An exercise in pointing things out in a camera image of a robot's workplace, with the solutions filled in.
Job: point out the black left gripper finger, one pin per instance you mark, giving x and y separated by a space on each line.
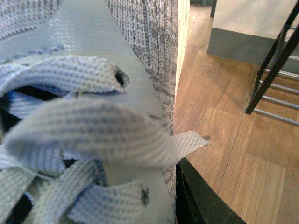
196 201

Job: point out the grey knit sneaker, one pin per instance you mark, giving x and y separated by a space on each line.
87 90

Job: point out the black metal shoe rack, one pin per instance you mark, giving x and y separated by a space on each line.
281 51

